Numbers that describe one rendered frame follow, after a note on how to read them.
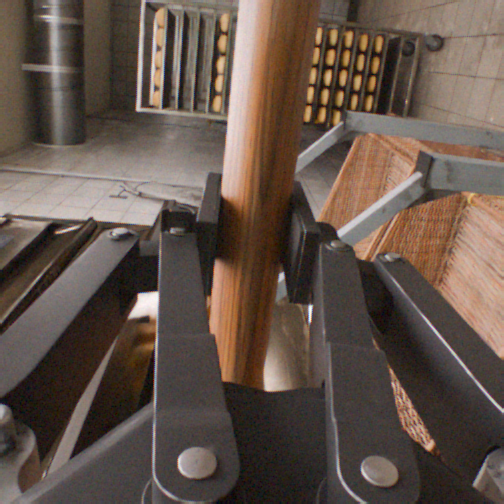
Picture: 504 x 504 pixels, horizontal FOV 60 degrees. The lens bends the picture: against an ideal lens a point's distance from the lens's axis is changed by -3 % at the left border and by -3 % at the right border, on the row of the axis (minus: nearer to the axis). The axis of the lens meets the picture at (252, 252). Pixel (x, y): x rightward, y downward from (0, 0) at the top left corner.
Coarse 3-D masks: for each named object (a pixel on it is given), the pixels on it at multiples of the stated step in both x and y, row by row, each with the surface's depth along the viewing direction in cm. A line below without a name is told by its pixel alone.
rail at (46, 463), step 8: (168, 200) 171; (160, 216) 154; (152, 232) 141; (64, 432) 66; (56, 440) 64; (56, 448) 63; (48, 456) 61; (40, 464) 60; (48, 464) 60; (40, 480) 57
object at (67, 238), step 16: (80, 224) 174; (48, 240) 165; (64, 240) 160; (80, 240) 158; (32, 256) 153; (48, 256) 148; (64, 256) 144; (16, 272) 141; (32, 272) 137; (48, 272) 131; (0, 288) 131; (16, 288) 128; (32, 288) 121; (0, 304) 120; (16, 304) 112; (0, 320) 105; (0, 336) 102
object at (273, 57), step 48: (240, 0) 16; (288, 0) 15; (240, 48) 16; (288, 48) 15; (240, 96) 16; (288, 96) 16; (240, 144) 17; (288, 144) 17; (240, 192) 18; (288, 192) 18; (240, 240) 18; (240, 288) 19; (240, 336) 20
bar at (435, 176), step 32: (352, 128) 101; (384, 128) 101; (416, 128) 101; (448, 128) 101; (416, 160) 60; (448, 160) 56; (480, 160) 59; (416, 192) 59; (448, 192) 59; (480, 192) 58; (352, 224) 61
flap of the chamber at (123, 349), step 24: (144, 312) 111; (120, 336) 90; (144, 336) 109; (120, 360) 88; (144, 360) 107; (96, 384) 75; (120, 384) 87; (96, 408) 73; (120, 408) 86; (72, 432) 65; (96, 432) 72; (72, 456) 62
